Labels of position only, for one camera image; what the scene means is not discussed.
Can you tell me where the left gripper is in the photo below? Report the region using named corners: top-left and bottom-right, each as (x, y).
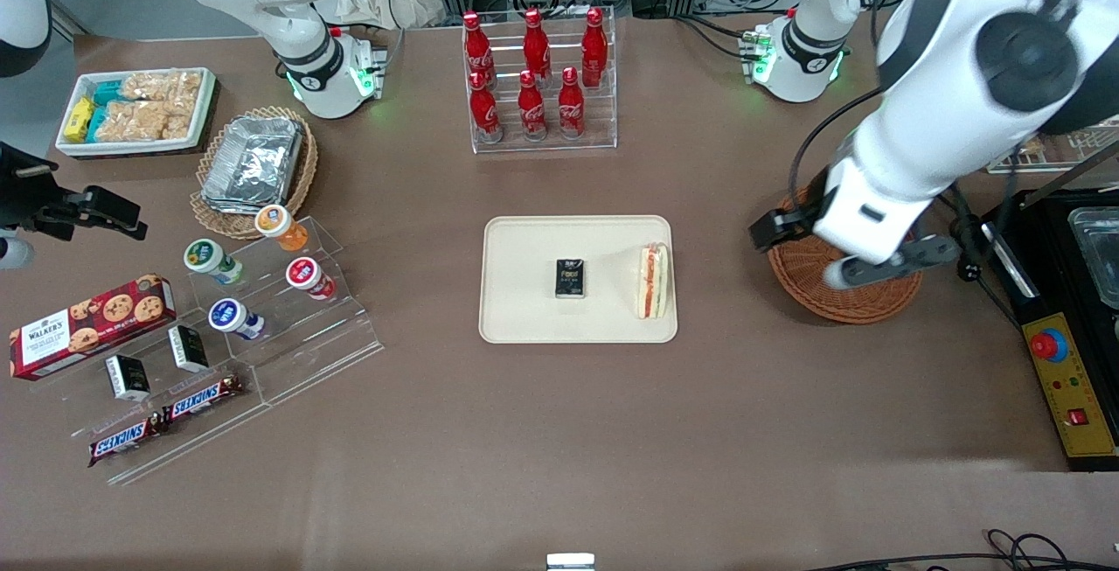
top-left (749, 156), bottom-right (932, 266)

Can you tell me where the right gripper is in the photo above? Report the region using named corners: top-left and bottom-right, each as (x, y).
top-left (0, 141), bottom-right (148, 241)

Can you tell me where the triangular white bread sandwich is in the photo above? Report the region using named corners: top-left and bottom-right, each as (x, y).
top-left (636, 242), bottom-right (671, 320)

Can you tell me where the white rectangular snack tray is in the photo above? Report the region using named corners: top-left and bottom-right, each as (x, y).
top-left (54, 66), bottom-right (218, 158)

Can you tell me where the brown round wicker basket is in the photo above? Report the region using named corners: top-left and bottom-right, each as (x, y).
top-left (767, 186), bottom-right (925, 325)

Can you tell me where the light oval wicker basket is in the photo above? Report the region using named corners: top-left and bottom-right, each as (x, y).
top-left (190, 106), bottom-right (318, 241)

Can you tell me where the beige rectangular serving tray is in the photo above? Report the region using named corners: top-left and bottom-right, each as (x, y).
top-left (478, 215), bottom-right (679, 345)

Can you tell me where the yellow snack packet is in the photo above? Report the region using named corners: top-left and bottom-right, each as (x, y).
top-left (63, 97), bottom-right (95, 142)

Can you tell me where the clear rice cracker pack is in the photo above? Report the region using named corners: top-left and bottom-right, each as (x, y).
top-left (121, 71), bottom-right (204, 103)
top-left (96, 99), bottom-right (195, 142)

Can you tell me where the red Walkers cookie box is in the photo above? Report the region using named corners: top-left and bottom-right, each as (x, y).
top-left (9, 274), bottom-right (177, 381)

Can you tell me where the green lid yoghurt cup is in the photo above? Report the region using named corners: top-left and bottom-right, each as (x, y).
top-left (183, 239), bottom-right (245, 285)

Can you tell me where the small black snack box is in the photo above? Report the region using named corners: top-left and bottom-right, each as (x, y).
top-left (168, 324), bottom-right (211, 373)
top-left (105, 354), bottom-right (151, 402)
top-left (554, 258), bottom-right (588, 300)

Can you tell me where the blue lid yoghurt cup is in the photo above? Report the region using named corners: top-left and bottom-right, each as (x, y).
top-left (207, 298), bottom-right (266, 341)

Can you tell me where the silver foil container stack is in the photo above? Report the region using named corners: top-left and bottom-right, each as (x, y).
top-left (201, 115), bottom-right (305, 213)

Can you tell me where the orange lid yoghurt cup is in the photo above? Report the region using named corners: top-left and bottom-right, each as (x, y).
top-left (254, 204), bottom-right (309, 253)

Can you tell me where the Snickers chocolate bar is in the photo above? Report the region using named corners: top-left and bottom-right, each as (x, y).
top-left (87, 414), bottom-right (167, 468)
top-left (162, 373), bottom-right (247, 423)

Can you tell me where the red lid yoghurt cup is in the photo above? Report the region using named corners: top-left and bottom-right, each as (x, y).
top-left (285, 257), bottom-right (337, 301)

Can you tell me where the red cola bottle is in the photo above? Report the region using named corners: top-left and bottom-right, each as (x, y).
top-left (469, 71), bottom-right (504, 143)
top-left (523, 8), bottom-right (552, 87)
top-left (558, 66), bottom-right (586, 140)
top-left (518, 70), bottom-right (548, 142)
top-left (581, 7), bottom-right (608, 88)
top-left (462, 11), bottom-right (497, 87)

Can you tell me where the clear acrylic bottle rack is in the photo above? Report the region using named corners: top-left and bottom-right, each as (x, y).
top-left (462, 7), bottom-right (618, 155)

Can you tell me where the clear acrylic stepped display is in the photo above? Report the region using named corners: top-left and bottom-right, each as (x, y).
top-left (35, 217), bottom-right (386, 486)

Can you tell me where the red emergency stop button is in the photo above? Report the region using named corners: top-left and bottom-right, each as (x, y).
top-left (1030, 328), bottom-right (1069, 364)

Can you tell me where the clear plastic container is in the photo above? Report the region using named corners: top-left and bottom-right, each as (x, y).
top-left (1068, 206), bottom-right (1119, 310)

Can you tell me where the black machine with yellow panel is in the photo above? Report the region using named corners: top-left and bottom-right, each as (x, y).
top-left (979, 143), bottom-right (1119, 473)

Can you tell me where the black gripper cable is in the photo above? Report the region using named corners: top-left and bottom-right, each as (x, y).
top-left (787, 86), bottom-right (888, 209)

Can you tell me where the black power cable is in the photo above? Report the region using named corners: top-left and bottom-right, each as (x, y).
top-left (949, 186), bottom-right (1024, 327)

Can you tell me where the white wire rack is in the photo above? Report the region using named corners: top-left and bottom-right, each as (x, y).
top-left (986, 116), bottom-right (1119, 175)

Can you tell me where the black floor cable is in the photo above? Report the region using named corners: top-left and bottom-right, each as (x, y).
top-left (804, 529), bottom-right (1119, 571)

